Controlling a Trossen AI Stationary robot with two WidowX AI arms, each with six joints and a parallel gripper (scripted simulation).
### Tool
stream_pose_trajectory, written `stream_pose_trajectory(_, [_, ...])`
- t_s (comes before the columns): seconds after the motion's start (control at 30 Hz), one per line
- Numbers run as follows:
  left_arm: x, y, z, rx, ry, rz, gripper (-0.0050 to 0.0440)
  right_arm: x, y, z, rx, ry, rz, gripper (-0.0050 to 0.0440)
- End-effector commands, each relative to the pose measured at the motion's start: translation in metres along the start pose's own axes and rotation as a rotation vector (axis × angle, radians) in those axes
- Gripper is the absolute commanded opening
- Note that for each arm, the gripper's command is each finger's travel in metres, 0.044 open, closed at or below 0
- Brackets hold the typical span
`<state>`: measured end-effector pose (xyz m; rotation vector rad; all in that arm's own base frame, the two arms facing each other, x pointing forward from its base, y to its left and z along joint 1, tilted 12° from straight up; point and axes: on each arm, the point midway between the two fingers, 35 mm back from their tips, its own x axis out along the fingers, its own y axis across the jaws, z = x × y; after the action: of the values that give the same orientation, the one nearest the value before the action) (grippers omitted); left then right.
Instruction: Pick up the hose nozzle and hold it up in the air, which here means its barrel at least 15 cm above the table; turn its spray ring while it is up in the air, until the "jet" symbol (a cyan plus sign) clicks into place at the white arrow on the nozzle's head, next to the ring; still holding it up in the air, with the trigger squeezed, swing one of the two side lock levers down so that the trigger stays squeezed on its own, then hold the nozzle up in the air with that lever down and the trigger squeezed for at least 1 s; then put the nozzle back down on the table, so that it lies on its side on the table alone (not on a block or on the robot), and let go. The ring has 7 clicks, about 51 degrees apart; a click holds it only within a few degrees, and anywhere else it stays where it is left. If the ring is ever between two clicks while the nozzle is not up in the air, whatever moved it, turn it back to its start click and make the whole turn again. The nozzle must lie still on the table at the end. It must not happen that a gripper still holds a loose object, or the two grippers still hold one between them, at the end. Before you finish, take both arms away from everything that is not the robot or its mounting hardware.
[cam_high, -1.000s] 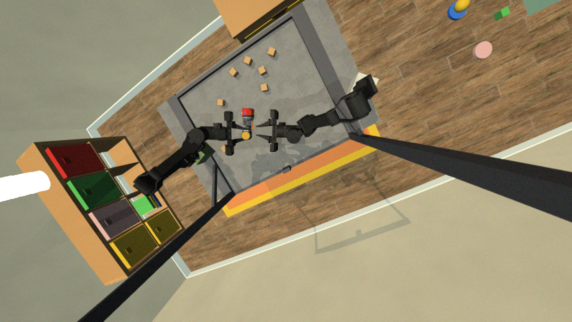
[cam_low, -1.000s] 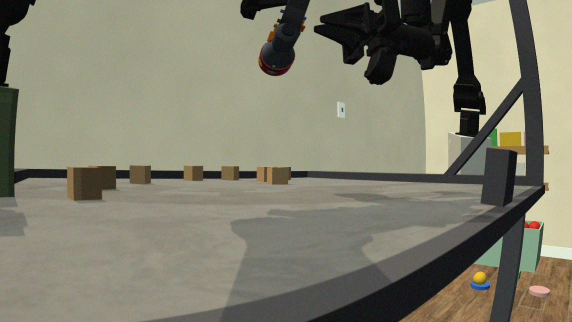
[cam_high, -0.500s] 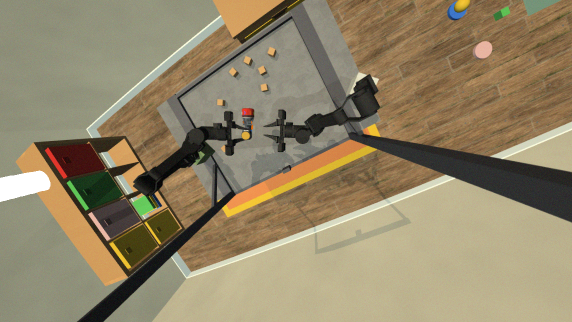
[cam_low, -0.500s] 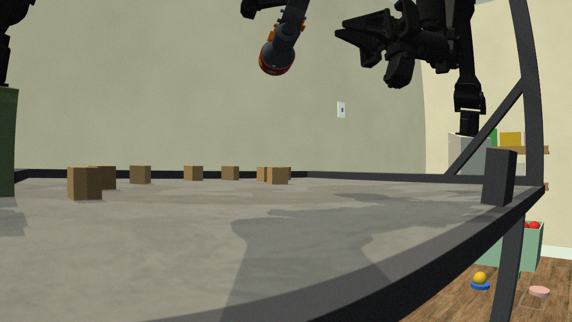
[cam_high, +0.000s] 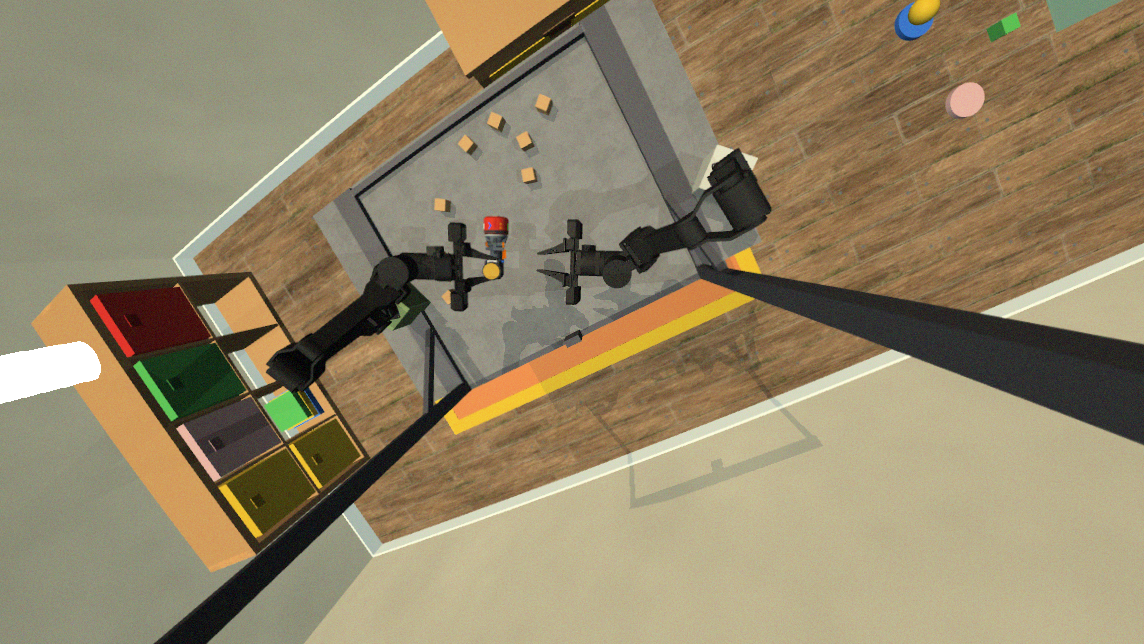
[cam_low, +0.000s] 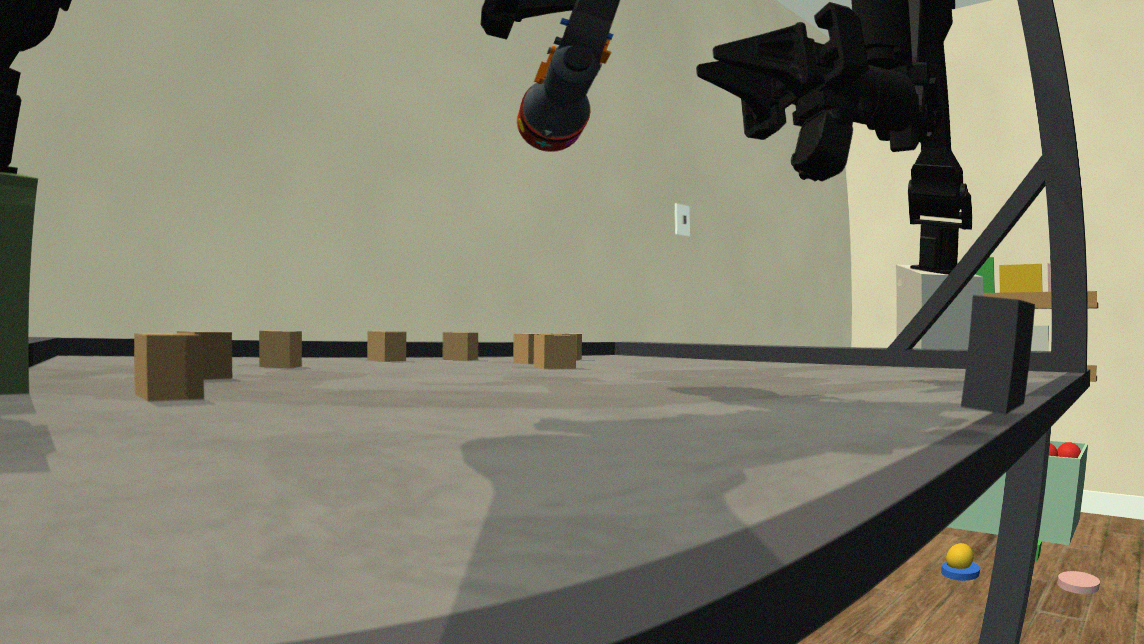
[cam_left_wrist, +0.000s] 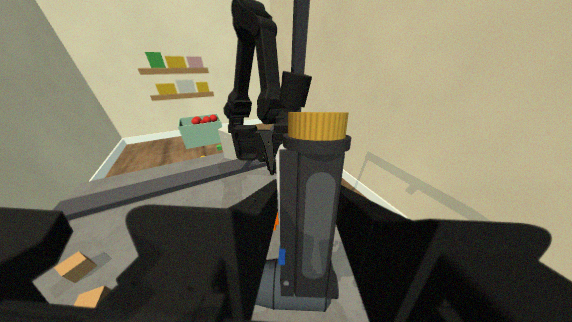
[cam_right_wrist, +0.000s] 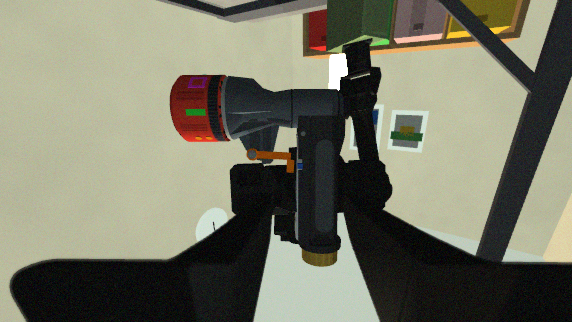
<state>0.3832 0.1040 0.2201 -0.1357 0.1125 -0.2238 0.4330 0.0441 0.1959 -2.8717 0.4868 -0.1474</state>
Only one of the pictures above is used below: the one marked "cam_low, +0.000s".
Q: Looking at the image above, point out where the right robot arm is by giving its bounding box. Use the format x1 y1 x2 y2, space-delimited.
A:
791 0 972 275

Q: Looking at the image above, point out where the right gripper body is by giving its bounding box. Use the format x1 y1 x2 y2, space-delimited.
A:
741 2 879 140

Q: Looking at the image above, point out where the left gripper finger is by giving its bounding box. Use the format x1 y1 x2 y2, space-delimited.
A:
515 0 575 22

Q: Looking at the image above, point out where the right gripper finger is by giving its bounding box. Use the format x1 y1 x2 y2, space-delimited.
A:
713 22 815 97
696 61 772 124

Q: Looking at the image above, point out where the tan block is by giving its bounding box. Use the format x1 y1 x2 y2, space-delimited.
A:
134 333 204 401
513 334 554 364
177 331 232 380
443 332 478 361
554 333 582 360
534 335 575 369
259 331 302 368
367 331 406 361

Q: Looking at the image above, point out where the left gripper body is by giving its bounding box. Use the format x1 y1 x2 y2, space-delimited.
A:
480 0 521 40

